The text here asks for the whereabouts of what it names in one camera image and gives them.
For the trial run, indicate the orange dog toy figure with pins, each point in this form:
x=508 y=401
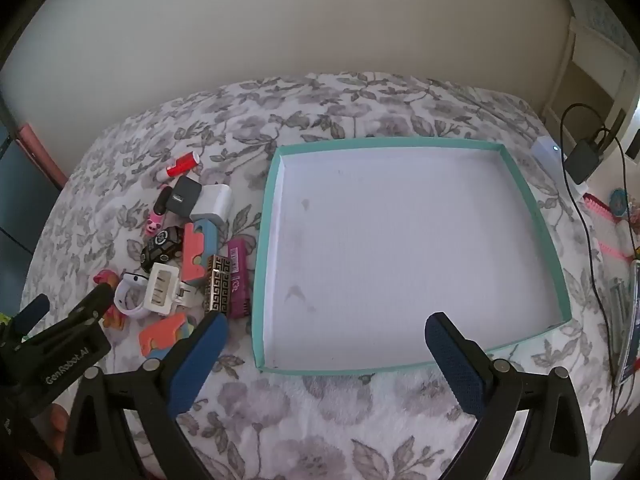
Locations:
x=103 y=277

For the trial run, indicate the pink comb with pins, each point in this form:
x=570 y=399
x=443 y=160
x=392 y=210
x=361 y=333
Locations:
x=599 y=205

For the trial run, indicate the person's left hand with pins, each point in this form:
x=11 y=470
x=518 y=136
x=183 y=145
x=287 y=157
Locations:
x=58 y=420

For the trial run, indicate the black toy car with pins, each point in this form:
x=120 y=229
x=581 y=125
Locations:
x=162 y=247

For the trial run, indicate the black power brick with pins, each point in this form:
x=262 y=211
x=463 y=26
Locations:
x=584 y=161

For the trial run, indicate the floral blanket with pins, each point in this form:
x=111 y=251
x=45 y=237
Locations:
x=330 y=425

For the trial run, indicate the magenta rectangular case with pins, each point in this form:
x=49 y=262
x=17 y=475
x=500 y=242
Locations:
x=237 y=275

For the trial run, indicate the orange and blue foam puzzle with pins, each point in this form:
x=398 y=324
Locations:
x=165 y=332

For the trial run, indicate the white router box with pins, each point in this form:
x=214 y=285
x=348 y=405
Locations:
x=547 y=152

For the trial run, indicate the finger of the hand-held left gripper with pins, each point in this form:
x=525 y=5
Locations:
x=36 y=311
x=85 y=317

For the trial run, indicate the white plastic box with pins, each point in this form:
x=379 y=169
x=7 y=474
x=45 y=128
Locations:
x=160 y=290

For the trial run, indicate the metal pens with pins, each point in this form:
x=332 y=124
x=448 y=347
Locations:
x=617 y=315

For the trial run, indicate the salmon pink board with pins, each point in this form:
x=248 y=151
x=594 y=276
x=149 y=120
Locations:
x=42 y=157

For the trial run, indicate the black charger cube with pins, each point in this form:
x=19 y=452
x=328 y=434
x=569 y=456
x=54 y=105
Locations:
x=184 y=195

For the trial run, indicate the teal round object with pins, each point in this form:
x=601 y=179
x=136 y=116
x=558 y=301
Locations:
x=621 y=203

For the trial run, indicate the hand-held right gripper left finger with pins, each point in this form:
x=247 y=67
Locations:
x=195 y=360

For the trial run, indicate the gold patterned box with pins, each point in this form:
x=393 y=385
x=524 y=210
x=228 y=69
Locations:
x=217 y=287

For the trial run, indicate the red glue bottle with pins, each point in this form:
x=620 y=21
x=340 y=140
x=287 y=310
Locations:
x=182 y=164

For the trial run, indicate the pink and blue foam block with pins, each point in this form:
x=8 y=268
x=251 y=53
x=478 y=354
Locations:
x=195 y=255

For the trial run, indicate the white power adapter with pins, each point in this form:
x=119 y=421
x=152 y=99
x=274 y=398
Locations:
x=212 y=202

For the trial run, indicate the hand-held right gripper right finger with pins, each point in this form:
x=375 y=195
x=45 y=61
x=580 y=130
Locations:
x=455 y=365

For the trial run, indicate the teal-rimmed white box tray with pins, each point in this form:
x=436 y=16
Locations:
x=400 y=255

